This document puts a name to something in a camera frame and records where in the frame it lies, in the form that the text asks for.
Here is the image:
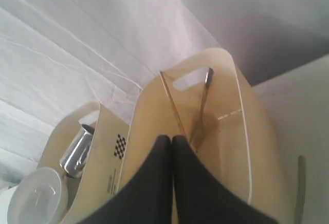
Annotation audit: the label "steel mug with wire handle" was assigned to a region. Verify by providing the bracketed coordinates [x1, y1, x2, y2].
[60, 124, 95, 178]

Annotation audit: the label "stainless steel table knife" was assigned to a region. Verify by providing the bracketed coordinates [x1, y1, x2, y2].
[295, 155, 306, 224]

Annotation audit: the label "white backdrop curtain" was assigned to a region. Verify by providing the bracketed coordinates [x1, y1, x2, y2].
[1, 0, 328, 186]

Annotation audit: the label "white ceramic bowl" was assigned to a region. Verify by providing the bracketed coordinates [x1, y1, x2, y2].
[7, 167, 68, 223]

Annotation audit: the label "cream bin with black circle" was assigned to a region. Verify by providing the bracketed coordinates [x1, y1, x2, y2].
[37, 102, 130, 223]

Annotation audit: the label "dark wooden chopstick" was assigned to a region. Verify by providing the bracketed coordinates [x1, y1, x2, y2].
[159, 70, 198, 155]

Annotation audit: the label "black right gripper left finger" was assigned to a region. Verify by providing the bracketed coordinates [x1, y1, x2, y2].
[82, 135, 173, 223]

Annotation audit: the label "stainless steel fork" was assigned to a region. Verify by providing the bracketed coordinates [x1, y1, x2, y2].
[190, 67, 214, 152]

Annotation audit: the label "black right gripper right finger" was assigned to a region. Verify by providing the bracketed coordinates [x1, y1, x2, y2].
[172, 135, 275, 223]

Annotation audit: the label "cream bin with black triangle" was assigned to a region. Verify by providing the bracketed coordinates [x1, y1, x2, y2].
[119, 48, 284, 222]

